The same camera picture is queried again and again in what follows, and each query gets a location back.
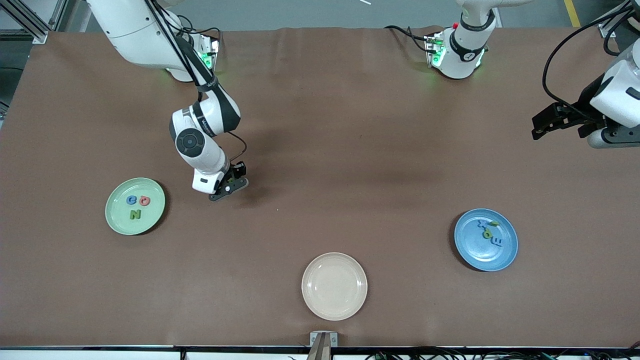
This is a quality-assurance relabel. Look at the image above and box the black right base cable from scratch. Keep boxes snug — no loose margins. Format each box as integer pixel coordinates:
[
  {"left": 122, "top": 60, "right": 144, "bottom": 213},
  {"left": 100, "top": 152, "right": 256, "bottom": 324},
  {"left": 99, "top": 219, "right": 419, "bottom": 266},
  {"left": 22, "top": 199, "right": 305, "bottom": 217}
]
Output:
[{"left": 180, "top": 15, "right": 222, "bottom": 42}]

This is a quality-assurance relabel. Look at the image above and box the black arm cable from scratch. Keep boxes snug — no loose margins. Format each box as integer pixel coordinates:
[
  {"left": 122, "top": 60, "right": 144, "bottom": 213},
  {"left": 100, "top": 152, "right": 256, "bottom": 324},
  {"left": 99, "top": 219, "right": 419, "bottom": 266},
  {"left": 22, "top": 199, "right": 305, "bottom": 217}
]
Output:
[
  {"left": 145, "top": 0, "right": 248, "bottom": 163},
  {"left": 542, "top": 5, "right": 640, "bottom": 108}
]

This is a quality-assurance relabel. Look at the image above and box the yellow floor tape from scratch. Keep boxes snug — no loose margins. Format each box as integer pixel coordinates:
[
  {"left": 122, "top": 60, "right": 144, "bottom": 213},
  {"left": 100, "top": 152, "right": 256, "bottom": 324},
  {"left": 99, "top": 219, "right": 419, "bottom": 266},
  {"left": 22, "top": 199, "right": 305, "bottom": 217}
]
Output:
[{"left": 564, "top": 0, "right": 582, "bottom": 28}]

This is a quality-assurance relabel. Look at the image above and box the green plate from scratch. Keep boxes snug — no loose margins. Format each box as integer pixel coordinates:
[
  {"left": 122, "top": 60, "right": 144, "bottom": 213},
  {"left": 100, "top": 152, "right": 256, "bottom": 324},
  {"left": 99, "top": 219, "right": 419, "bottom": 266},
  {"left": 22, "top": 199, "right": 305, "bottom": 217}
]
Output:
[{"left": 105, "top": 177, "right": 166, "bottom": 236}]

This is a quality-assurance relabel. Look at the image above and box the cream plate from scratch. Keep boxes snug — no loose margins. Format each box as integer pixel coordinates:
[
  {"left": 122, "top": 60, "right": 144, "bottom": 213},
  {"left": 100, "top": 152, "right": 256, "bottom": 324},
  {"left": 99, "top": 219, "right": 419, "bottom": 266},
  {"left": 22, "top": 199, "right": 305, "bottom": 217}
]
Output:
[{"left": 301, "top": 252, "right": 369, "bottom": 322}]

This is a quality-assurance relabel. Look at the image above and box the black base cable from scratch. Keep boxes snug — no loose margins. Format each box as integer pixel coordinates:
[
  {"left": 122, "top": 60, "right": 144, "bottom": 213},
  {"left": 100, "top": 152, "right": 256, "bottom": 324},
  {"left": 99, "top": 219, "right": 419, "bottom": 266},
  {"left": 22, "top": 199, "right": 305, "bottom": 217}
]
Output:
[
  {"left": 384, "top": 25, "right": 432, "bottom": 54},
  {"left": 180, "top": 15, "right": 222, "bottom": 42}
]

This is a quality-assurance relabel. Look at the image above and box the aluminium frame post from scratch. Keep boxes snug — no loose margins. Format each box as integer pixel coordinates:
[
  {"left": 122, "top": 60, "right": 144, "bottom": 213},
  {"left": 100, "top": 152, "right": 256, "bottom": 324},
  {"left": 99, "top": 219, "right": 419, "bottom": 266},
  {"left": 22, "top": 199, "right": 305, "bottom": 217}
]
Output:
[
  {"left": 0, "top": 0, "right": 68, "bottom": 45},
  {"left": 597, "top": 0, "right": 640, "bottom": 38}
]

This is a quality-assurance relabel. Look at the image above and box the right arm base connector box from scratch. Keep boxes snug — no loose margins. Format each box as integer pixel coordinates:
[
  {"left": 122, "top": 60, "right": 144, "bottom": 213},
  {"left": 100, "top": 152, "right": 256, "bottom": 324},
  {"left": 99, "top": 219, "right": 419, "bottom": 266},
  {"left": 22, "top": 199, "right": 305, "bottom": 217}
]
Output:
[{"left": 197, "top": 34, "right": 221, "bottom": 72}]

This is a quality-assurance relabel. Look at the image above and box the black left base cable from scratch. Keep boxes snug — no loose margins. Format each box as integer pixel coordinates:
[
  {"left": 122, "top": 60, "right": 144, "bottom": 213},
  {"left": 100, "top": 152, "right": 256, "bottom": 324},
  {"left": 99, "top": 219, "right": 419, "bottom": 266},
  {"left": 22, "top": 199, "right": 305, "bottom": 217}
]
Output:
[{"left": 384, "top": 25, "right": 432, "bottom": 54}]

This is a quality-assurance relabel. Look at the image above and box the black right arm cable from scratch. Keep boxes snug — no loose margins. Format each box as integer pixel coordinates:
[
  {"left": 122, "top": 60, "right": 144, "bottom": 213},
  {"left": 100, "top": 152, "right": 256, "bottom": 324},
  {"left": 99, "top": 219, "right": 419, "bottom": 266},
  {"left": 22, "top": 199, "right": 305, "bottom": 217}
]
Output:
[{"left": 145, "top": 0, "right": 248, "bottom": 163}]

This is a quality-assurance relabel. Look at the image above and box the white table edge rail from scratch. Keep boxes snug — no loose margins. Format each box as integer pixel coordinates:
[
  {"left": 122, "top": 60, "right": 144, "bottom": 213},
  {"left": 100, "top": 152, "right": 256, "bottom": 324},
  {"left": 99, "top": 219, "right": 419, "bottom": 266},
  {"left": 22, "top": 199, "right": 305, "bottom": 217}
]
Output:
[{"left": 0, "top": 345, "right": 640, "bottom": 360}]

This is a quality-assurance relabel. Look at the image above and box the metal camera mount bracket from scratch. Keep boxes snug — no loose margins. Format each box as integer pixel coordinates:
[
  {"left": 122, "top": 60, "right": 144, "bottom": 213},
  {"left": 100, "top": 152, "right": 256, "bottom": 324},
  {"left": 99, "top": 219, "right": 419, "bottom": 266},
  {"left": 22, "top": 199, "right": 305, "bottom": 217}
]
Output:
[{"left": 309, "top": 331, "right": 339, "bottom": 360}]

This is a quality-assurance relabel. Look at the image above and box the brown table mat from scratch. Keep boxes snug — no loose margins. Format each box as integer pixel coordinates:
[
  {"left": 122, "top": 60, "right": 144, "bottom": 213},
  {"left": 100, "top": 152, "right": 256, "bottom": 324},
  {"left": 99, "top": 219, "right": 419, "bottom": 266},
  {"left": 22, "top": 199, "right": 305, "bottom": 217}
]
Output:
[{"left": 0, "top": 26, "right": 640, "bottom": 348}]

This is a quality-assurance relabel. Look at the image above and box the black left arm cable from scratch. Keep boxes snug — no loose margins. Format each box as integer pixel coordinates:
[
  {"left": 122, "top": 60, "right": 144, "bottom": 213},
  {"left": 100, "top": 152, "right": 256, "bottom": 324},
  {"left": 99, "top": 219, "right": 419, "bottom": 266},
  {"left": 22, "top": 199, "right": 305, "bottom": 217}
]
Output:
[{"left": 542, "top": 5, "right": 640, "bottom": 108}]

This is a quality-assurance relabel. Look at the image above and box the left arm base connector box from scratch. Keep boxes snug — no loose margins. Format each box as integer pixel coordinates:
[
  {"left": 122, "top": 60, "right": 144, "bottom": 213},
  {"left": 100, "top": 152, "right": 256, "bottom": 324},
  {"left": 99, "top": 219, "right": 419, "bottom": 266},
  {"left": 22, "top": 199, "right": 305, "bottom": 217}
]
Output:
[{"left": 424, "top": 31, "right": 447, "bottom": 68}]

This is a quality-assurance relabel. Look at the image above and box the blue plate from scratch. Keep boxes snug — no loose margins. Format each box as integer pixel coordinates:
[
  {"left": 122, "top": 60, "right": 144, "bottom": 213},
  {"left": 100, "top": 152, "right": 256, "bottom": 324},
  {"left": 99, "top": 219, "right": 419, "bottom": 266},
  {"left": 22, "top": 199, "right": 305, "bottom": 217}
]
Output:
[{"left": 454, "top": 208, "right": 519, "bottom": 272}]

